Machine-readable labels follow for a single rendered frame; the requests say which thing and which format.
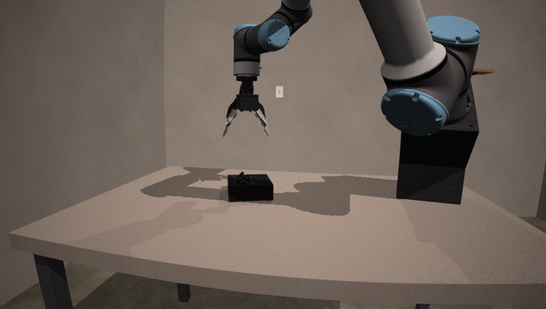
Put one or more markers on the black lighting desk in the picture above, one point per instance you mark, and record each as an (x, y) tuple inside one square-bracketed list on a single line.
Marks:
[(252, 187)]

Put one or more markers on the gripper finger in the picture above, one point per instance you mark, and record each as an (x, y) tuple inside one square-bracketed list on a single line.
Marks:
[(232, 113), (261, 115)]

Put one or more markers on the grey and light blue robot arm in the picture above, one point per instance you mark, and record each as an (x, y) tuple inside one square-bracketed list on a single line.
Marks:
[(426, 62)]

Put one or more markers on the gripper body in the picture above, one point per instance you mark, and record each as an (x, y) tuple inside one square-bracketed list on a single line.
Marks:
[(247, 102)]

